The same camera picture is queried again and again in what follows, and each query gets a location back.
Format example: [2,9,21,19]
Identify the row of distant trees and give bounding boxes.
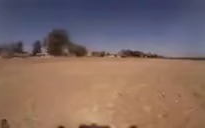
[90,48,164,59]

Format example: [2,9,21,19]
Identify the large dark tree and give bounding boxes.
[43,28,88,57]

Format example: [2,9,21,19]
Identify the robot's own part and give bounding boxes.
[77,123,112,128]

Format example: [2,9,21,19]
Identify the small dark tree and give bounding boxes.
[31,40,43,57]

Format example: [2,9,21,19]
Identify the dark bushes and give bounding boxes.
[0,40,28,60]

